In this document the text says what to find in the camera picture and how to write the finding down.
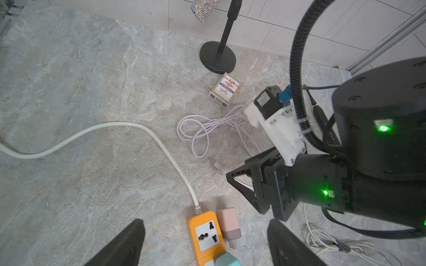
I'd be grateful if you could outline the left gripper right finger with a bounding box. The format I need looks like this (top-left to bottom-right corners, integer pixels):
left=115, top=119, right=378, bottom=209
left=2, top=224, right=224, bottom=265
left=267, top=219, right=326, bottom=266

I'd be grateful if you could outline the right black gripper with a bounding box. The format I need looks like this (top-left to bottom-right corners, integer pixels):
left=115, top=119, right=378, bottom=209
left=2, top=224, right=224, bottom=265
left=226, top=147, right=353, bottom=221

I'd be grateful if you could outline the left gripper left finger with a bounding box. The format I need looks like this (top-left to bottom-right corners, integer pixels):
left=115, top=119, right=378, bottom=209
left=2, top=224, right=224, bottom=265
left=84, top=219, right=145, bottom=266

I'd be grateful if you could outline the white charging cable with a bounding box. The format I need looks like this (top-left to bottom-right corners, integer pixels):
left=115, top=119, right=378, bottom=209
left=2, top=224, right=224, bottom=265
left=301, top=202, right=403, bottom=266

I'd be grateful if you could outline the pink charger adapter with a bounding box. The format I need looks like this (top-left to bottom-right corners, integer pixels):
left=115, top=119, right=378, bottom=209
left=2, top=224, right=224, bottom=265
left=216, top=207, right=242, bottom=250

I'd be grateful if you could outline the teal charger adapter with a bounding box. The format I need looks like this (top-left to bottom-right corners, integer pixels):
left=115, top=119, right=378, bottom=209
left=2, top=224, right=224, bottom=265
left=214, top=252, right=241, bottom=266

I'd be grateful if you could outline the orange power strip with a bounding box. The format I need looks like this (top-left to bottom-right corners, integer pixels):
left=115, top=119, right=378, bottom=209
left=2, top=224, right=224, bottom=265
left=187, top=211, right=226, bottom=266

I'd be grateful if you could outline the white usb cable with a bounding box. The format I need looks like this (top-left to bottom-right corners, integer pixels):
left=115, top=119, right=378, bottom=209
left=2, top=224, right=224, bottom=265
left=176, top=104, right=262, bottom=174

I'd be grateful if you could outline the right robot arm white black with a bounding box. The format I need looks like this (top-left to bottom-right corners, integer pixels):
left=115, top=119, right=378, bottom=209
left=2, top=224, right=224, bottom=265
left=226, top=1, right=426, bottom=239

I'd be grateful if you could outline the black electric toothbrush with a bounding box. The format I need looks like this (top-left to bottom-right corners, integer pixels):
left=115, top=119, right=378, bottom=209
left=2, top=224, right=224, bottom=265
left=303, top=85, right=340, bottom=145

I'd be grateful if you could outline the small pink patterned box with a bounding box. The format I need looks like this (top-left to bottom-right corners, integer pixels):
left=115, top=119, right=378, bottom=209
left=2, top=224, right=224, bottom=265
left=209, top=72, right=243, bottom=109

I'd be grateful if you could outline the black microphone stand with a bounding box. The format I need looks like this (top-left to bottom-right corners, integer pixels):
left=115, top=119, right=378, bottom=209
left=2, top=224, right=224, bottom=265
left=199, top=0, right=243, bottom=74

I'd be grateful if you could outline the glitter microphone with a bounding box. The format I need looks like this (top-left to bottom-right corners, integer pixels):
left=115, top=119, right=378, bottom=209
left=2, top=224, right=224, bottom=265
left=191, top=0, right=220, bottom=23

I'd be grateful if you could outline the white power strip cord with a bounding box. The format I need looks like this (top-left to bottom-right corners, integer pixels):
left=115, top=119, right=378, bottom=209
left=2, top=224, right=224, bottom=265
left=0, top=121, right=203, bottom=215

